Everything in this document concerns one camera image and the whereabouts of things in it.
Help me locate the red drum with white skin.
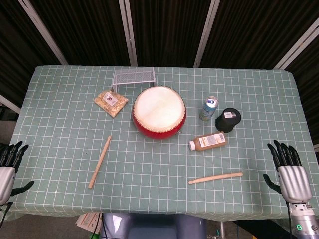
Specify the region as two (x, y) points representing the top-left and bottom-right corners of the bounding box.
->
(131, 85), (187, 140)

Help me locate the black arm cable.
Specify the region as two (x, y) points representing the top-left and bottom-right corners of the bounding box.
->
(287, 201), (293, 239)
(0, 202), (13, 226)

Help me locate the printed paper sheet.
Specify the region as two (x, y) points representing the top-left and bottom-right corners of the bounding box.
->
(76, 213), (103, 236)

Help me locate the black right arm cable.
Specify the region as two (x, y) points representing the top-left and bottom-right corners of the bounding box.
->
(287, 201), (293, 239)

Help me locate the light blue drink can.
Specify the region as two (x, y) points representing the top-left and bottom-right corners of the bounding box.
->
(199, 96), (219, 122)

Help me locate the white partition frame post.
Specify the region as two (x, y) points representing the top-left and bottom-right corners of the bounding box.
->
(118, 0), (138, 67)
(0, 94), (21, 114)
(193, 0), (221, 68)
(17, 0), (68, 66)
(273, 17), (319, 70)

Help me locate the blue-grey robot torso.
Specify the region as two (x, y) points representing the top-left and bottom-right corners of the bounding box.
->
(99, 213), (207, 239)

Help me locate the brown drink bottle white cap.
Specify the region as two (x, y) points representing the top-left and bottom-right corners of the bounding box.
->
(188, 132), (228, 152)

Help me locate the clear bag of snacks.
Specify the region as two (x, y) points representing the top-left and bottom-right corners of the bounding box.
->
(93, 87), (130, 118)

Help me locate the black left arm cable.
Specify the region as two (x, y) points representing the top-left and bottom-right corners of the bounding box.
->
(0, 202), (13, 226)

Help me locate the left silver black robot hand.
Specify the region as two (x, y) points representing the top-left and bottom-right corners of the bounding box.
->
(0, 141), (35, 206)

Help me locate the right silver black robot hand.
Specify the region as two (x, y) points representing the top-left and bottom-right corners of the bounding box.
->
(263, 139), (313, 202)

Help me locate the wooden drumstick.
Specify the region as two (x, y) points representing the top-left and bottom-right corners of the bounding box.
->
(188, 172), (243, 185)
(88, 135), (112, 189)

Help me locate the green grid tablecloth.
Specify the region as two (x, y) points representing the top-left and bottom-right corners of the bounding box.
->
(0, 65), (319, 223)

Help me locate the white wire mesh basket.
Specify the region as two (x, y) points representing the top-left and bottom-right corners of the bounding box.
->
(111, 67), (156, 93)

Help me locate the black mesh pen holder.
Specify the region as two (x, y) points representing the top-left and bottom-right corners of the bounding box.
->
(214, 107), (242, 133)

